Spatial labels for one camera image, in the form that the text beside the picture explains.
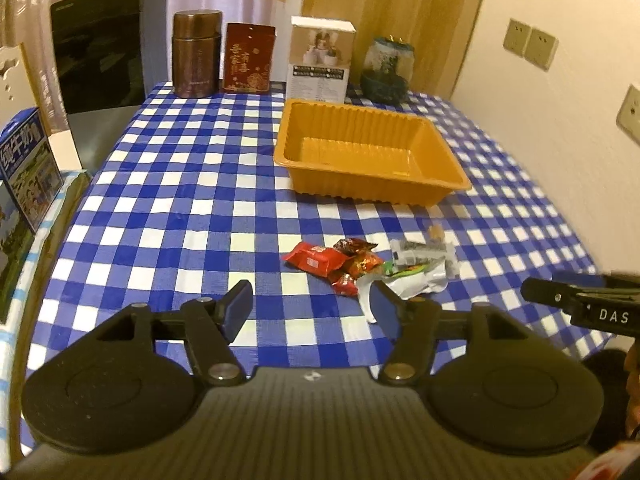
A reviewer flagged beige wall socket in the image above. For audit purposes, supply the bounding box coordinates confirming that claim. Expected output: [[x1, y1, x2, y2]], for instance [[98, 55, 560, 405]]
[[616, 85, 640, 146], [502, 17, 532, 57], [526, 27, 559, 72]]

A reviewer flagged white box with figurine picture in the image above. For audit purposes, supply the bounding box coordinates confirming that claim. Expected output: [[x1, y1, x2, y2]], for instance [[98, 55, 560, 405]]
[[286, 16, 357, 105]]

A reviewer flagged orange plastic tray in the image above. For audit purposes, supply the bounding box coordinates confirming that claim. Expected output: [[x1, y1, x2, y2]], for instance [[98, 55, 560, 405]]
[[273, 98, 472, 207]]

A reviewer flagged orange candy with green end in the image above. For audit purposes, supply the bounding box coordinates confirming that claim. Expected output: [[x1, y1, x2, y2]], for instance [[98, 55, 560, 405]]
[[345, 252, 387, 281]]

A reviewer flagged red white printed clothing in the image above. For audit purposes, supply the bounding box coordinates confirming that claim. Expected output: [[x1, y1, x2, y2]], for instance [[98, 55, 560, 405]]
[[575, 440, 640, 480]]

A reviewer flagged blue white checkered tablecloth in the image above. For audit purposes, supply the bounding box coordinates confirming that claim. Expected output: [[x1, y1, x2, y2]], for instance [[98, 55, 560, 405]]
[[20, 80, 617, 456]]

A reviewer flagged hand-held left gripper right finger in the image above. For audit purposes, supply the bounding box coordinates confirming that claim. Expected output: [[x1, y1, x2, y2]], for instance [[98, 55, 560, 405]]
[[367, 280, 531, 386]]

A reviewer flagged clear grey snack packet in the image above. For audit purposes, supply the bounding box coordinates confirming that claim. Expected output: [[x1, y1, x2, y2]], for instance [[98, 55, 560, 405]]
[[390, 237, 459, 279]]

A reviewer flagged long red snack packet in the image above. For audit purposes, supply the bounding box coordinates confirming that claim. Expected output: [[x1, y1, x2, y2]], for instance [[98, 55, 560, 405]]
[[282, 241, 347, 276]]

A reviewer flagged dark red patterned candy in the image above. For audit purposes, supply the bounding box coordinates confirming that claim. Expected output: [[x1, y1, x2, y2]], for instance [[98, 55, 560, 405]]
[[332, 237, 379, 257]]

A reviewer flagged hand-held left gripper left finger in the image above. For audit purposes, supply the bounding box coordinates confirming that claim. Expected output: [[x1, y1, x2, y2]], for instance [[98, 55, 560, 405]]
[[90, 280, 254, 387]]

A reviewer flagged red gold printed tin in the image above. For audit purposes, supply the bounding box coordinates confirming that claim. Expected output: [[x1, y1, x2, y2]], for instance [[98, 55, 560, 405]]
[[221, 22, 277, 95]]

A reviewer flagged blue milk carton box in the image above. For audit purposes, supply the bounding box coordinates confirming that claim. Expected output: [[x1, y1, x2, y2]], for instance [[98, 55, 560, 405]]
[[0, 107, 64, 321]]

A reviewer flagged green glass jar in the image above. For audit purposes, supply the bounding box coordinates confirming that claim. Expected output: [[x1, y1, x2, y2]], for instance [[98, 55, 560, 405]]
[[361, 36, 416, 107]]

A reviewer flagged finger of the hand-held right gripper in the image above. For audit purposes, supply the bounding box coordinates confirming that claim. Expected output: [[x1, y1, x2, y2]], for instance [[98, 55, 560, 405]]
[[520, 277, 586, 311], [552, 271, 614, 287]]

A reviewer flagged green and silver snack packet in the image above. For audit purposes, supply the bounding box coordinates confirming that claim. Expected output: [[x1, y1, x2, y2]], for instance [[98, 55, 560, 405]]
[[357, 260, 448, 324]]

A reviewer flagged brown metal canister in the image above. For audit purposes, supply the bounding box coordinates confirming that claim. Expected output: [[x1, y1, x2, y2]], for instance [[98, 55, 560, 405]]
[[172, 9, 222, 98]]

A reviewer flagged black and grey appliance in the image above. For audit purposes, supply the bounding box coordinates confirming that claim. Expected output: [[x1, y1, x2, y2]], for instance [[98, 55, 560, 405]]
[[50, 0, 168, 171]]

